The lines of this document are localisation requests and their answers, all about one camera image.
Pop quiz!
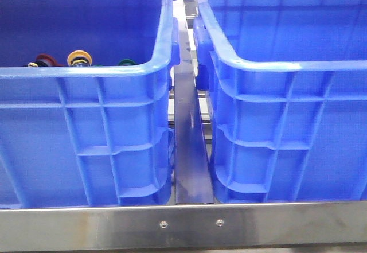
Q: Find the yellow mushroom push button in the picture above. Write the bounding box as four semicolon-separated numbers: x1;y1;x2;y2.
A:
67;50;92;67

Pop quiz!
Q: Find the red mushroom push button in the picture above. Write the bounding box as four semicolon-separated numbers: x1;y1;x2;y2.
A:
24;53;64;67

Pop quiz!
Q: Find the green push button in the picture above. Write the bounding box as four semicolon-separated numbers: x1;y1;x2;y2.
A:
118;59;136;67

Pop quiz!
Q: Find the left blue plastic bin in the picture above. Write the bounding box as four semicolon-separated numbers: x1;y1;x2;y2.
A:
1;0;180;209

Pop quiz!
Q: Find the blue plastic bin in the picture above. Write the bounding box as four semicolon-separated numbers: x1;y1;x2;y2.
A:
1;0;180;209
195;0;366;203

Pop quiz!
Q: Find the right blue plastic bin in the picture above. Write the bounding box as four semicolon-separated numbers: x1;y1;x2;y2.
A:
195;0;366;203

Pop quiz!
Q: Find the steel centre divider rail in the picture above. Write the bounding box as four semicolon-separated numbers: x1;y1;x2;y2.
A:
174;18;214;204

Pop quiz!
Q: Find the steel front rack rail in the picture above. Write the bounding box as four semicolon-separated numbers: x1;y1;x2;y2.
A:
1;201;366;252

